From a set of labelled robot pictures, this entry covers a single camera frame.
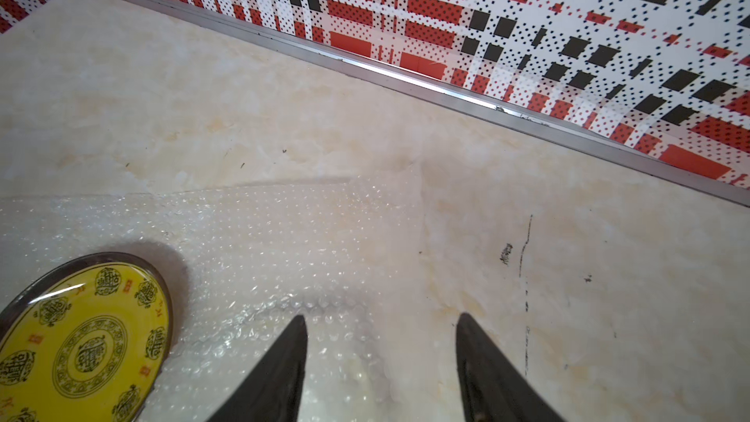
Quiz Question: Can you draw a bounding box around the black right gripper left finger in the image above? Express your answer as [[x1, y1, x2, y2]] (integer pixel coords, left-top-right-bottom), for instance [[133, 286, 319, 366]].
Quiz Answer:
[[210, 315, 308, 422]]

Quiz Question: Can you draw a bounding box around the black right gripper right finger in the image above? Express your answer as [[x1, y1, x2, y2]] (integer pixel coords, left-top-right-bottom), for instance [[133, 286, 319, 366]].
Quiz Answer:
[[455, 313, 562, 422]]

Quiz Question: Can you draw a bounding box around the yellow patterned dinner plate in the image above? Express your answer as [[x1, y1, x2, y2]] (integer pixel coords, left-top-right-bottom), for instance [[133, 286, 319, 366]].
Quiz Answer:
[[1, 252, 174, 421]]

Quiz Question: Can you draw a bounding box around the clear bubble wrap sheet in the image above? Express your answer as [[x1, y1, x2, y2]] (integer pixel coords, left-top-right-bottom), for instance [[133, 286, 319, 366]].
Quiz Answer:
[[1, 166, 460, 421]]

